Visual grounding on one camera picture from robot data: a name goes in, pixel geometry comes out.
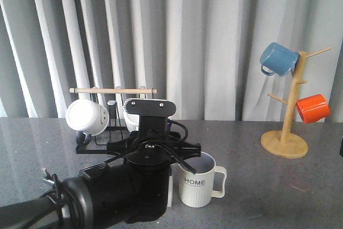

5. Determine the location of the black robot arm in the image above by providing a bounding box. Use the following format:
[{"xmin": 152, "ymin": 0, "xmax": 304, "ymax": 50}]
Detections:
[{"xmin": 1, "ymin": 117, "xmax": 202, "ymax": 228}]

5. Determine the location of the white HOME mug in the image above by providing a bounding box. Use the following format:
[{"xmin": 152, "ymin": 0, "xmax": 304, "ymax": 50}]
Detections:
[{"xmin": 177, "ymin": 152, "xmax": 227, "ymax": 208}]

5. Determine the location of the wooden mug tree stand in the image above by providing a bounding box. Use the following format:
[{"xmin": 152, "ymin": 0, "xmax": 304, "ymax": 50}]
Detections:
[{"xmin": 260, "ymin": 47, "xmax": 331, "ymax": 159}]

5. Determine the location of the orange enamel mug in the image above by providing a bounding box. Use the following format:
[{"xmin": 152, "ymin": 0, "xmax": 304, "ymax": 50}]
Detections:
[{"xmin": 296, "ymin": 94, "xmax": 331, "ymax": 123}]

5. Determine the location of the blue white milk carton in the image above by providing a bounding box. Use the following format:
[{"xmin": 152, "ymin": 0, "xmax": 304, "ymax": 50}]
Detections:
[{"xmin": 166, "ymin": 120, "xmax": 174, "ymax": 208}]

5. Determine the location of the black wire mug rack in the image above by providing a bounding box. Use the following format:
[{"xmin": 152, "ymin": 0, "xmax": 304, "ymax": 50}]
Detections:
[{"xmin": 69, "ymin": 87, "xmax": 158, "ymax": 154}]

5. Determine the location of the white ribbed mug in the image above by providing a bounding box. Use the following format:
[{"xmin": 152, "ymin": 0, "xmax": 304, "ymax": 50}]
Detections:
[{"xmin": 124, "ymin": 110, "xmax": 153, "ymax": 132}]

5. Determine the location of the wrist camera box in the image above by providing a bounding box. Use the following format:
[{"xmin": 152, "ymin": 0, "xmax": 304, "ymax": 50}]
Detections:
[{"xmin": 123, "ymin": 98, "xmax": 176, "ymax": 117}]

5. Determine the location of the blue enamel mug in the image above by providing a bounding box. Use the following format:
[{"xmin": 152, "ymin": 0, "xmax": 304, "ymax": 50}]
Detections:
[{"xmin": 260, "ymin": 42, "xmax": 299, "ymax": 77}]

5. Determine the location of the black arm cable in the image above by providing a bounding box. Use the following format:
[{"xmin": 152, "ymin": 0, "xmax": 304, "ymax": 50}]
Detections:
[{"xmin": 41, "ymin": 120, "xmax": 198, "ymax": 229}]

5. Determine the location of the grey white curtain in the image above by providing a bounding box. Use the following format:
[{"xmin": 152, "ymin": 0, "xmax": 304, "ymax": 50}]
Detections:
[{"xmin": 1, "ymin": 0, "xmax": 342, "ymax": 122}]

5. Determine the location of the white smiley face mug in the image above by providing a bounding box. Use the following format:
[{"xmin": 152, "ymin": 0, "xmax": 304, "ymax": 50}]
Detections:
[{"xmin": 65, "ymin": 99, "xmax": 110, "ymax": 145}]

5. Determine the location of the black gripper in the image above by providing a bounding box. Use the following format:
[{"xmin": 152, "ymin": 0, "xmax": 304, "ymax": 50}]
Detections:
[{"xmin": 106, "ymin": 117, "xmax": 201, "ymax": 172}]

